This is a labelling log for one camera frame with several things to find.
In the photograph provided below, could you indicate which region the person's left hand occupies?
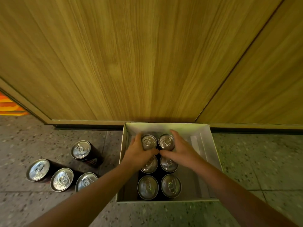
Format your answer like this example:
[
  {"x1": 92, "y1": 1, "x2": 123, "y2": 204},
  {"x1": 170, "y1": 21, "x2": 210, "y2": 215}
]
[{"x1": 122, "y1": 132, "x2": 159, "y2": 172}]

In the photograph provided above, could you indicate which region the person's right hand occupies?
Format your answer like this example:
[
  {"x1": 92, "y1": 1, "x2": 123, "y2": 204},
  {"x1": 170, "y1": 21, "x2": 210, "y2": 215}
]
[{"x1": 159, "y1": 129, "x2": 205, "y2": 172}]

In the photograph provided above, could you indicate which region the white cardboard box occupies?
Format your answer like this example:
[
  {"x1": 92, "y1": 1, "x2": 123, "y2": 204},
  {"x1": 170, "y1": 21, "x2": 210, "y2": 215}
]
[{"x1": 116, "y1": 122, "x2": 223, "y2": 203}]

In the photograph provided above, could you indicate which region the wooden shelf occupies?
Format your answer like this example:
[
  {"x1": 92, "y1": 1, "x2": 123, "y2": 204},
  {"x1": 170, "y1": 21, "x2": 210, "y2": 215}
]
[{"x1": 0, "y1": 0, "x2": 303, "y2": 130}]

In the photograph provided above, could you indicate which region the person's right forearm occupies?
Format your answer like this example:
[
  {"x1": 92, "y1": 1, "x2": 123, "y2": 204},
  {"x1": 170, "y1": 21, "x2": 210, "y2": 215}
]
[{"x1": 189, "y1": 160, "x2": 299, "y2": 227}]

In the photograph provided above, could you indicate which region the person's left forearm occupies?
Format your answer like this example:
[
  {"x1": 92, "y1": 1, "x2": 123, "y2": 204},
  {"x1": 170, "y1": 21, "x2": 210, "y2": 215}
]
[{"x1": 26, "y1": 163, "x2": 140, "y2": 227}]

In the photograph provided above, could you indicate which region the stack of orange plastic packs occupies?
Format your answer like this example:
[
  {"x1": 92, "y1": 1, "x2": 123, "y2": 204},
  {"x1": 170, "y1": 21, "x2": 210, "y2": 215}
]
[{"x1": 0, "y1": 92, "x2": 30, "y2": 116}]

